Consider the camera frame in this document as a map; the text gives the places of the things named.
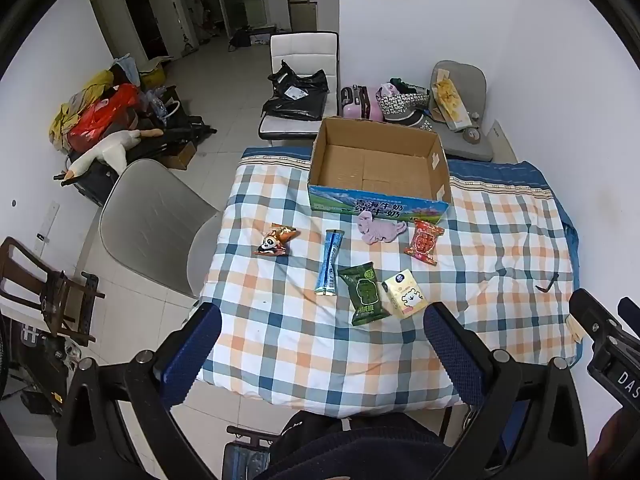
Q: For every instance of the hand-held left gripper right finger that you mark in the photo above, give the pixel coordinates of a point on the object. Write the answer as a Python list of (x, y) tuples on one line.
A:
[(452, 355)]

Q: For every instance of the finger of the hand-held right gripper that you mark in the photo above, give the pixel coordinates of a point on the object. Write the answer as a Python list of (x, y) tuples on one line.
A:
[(631, 315), (595, 317)]

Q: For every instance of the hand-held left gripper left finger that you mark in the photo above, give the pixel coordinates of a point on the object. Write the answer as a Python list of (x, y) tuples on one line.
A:
[(190, 355)]

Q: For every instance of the yellow tissue pack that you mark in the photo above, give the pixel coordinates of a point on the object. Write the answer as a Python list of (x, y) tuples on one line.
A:
[(404, 296)]

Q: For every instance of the green wet wipes packet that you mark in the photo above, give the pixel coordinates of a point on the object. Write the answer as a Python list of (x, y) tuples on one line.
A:
[(364, 292)]

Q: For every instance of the red snack packet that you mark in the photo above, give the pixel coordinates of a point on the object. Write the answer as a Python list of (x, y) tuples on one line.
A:
[(424, 242)]

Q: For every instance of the panda print snack packet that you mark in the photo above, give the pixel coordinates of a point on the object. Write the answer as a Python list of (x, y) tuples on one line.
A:
[(275, 241)]

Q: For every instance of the pink cloth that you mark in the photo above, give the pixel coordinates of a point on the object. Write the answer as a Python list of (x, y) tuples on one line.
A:
[(381, 229)]

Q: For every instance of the blue stick packet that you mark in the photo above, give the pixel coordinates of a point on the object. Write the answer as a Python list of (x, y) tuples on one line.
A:
[(329, 262)]

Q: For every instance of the plaid blanket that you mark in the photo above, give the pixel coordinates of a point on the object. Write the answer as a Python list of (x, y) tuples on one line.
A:
[(300, 340)]

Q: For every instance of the grey shell chair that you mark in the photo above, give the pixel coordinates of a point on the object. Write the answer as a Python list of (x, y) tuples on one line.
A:
[(150, 225)]

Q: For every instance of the person's dark clothed lap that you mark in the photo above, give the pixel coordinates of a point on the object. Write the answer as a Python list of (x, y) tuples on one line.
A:
[(350, 450)]

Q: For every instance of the dark wooden chair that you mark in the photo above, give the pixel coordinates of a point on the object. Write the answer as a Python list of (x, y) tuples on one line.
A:
[(45, 295)]

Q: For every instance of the dark equipment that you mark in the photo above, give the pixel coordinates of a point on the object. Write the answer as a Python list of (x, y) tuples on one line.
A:
[(30, 370)]

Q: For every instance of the beige board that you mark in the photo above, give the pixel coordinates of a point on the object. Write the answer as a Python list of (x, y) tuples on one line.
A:
[(501, 142)]

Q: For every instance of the small brown cardboard box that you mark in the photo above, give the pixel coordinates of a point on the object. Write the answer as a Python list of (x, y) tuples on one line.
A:
[(179, 156)]

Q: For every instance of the white goose plush toy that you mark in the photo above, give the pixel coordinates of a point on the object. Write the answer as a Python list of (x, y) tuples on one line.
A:
[(115, 150)]

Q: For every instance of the pile of clothes and bags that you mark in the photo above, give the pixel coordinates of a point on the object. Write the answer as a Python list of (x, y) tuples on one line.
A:
[(165, 132)]

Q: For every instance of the grey patterned bag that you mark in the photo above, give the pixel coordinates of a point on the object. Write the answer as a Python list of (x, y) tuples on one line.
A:
[(410, 120)]

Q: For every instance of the grey cushioned chair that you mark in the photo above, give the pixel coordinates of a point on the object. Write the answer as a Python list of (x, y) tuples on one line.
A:
[(465, 115)]

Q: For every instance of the clear plastic bag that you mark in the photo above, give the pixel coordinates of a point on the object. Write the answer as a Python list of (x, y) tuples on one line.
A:
[(159, 102)]

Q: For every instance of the yellow snack bag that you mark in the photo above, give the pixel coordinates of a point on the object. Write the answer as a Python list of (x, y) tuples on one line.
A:
[(450, 97)]

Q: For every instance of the red plastic bag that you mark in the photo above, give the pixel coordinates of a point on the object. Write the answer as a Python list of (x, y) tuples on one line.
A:
[(102, 112)]

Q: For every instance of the black white patterned tote bag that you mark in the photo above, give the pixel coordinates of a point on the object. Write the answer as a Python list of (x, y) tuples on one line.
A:
[(400, 100)]

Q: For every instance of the pink suitcase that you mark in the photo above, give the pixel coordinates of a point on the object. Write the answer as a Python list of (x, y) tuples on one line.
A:
[(360, 102)]

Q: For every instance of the yellow cloth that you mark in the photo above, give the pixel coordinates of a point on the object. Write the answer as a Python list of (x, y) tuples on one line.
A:
[(75, 110)]

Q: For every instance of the yellow bin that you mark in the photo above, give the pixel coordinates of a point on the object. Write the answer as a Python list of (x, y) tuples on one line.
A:
[(155, 76)]

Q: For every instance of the black plastic bag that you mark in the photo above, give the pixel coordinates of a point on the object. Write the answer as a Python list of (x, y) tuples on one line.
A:
[(297, 92)]

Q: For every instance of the light blue cloth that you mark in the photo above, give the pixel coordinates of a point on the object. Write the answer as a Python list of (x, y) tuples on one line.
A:
[(129, 67)]

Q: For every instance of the black floor bag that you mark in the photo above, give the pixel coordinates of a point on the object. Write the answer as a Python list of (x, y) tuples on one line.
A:
[(247, 37)]

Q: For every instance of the white padded chair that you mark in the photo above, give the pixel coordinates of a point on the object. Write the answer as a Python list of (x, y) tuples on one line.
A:
[(300, 50)]

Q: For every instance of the white wall strip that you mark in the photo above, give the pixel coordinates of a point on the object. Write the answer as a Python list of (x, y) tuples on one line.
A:
[(47, 222)]

